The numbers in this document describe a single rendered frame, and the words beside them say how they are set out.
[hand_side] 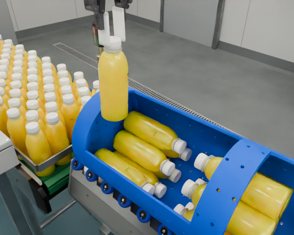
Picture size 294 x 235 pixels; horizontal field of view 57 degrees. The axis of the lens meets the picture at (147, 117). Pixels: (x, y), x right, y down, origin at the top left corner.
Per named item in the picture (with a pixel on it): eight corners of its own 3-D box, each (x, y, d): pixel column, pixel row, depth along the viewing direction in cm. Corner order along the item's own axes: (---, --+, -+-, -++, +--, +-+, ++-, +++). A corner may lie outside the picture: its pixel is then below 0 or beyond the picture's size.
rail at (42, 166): (40, 172, 90) (38, 165, 88) (38, 171, 90) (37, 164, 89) (125, 119, 115) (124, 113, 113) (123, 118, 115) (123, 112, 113)
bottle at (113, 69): (97, 120, 69) (92, 50, 58) (105, 105, 74) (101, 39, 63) (125, 124, 68) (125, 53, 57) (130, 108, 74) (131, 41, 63)
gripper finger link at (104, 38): (108, 12, 54) (106, 12, 53) (110, 46, 58) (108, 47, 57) (98, 10, 56) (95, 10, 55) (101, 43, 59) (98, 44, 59)
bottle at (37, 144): (59, 164, 100) (48, 124, 89) (49, 179, 94) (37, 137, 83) (42, 162, 101) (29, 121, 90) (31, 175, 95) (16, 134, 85)
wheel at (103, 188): (113, 183, 81) (117, 183, 83) (103, 176, 84) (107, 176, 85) (107, 197, 82) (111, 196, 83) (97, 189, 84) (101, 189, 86)
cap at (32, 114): (40, 117, 92) (39, 113, 91) (29, 122, 90) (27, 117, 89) (36, 113, 95) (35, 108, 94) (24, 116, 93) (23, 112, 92)
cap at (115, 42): (101, 49, 59) (101, 41, 58) (106, 43, 62) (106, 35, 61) (119, 51, 59) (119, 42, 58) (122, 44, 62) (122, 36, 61)
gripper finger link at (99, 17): (102, 3, 53) (90, 5, 51) (104, 29, 56) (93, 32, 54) (97, 2, 54) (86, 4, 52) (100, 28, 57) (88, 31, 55)
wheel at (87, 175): (96, 171, 85) (101, 171, 87) (87, 165, 88) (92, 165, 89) (91, 184, 86) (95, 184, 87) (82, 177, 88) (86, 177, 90)
